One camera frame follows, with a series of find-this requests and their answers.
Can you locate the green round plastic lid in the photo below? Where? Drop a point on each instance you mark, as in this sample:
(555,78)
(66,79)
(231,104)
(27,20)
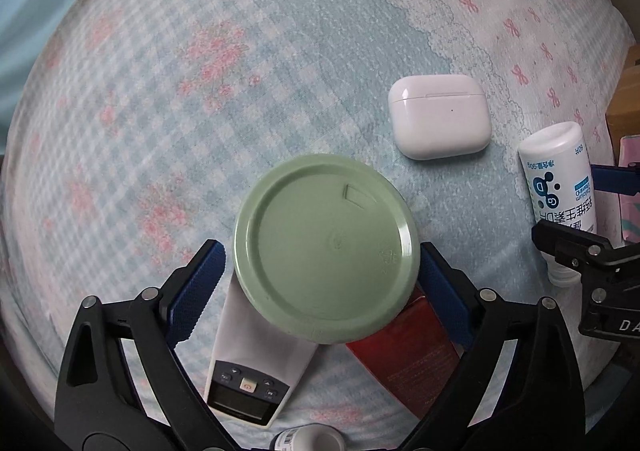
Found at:
(325,251)

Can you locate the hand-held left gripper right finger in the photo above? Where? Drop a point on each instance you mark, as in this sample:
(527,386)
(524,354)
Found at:
(445,291)

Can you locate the blue checked floral bed sheet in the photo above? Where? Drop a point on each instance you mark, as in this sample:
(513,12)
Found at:
(200,81)

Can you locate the white remote control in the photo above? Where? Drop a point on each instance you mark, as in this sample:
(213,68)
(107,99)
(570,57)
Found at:
(260,356)

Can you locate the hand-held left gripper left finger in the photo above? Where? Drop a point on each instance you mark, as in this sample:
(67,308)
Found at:
(196,293)

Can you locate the red box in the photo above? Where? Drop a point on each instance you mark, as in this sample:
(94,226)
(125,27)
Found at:
(407,361)

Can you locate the white bottle with blue print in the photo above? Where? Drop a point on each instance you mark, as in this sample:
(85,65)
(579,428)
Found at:
(550,171)

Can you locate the pink packet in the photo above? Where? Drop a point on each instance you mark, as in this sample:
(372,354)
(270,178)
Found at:
(631,211)

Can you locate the brown cardboard box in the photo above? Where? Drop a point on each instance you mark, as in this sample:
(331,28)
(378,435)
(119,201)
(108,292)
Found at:
(625,101)

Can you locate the white earbuds case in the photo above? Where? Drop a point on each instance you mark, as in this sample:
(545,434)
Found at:
(437,121)

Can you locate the small white bottle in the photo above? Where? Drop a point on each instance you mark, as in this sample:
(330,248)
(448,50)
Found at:
(315,440)

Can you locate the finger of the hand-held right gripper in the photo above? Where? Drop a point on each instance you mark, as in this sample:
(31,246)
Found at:
(616,179)
(570,246)

